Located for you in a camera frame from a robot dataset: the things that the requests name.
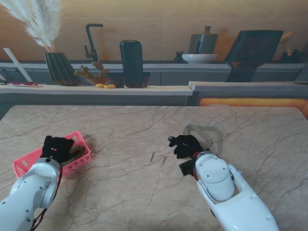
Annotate red black left arm cable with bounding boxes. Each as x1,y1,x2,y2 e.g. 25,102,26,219
31,165,64,231

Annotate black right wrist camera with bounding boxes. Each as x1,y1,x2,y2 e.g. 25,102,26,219
179,160,196,178

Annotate pink plastic storage basket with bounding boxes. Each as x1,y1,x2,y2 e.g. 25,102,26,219
13,131,92,179

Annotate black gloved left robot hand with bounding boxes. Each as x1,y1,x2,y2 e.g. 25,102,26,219
40,135,75,167

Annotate tan braided belt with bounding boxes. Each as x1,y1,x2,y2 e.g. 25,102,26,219
61,145,88,167

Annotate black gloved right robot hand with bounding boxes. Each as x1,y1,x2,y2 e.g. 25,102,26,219
167,134,205,159

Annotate red black right arm cable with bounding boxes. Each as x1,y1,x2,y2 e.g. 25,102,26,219
192,152,200,181

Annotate red black arm cable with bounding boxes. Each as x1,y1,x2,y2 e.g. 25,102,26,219
31,165,64,231
192,152,200,181

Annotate printed kitchen scene backdrop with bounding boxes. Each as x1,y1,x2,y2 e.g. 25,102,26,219
0,0,308,106

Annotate pale grey braided belt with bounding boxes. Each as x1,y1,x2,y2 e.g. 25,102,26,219
184,124,223,157

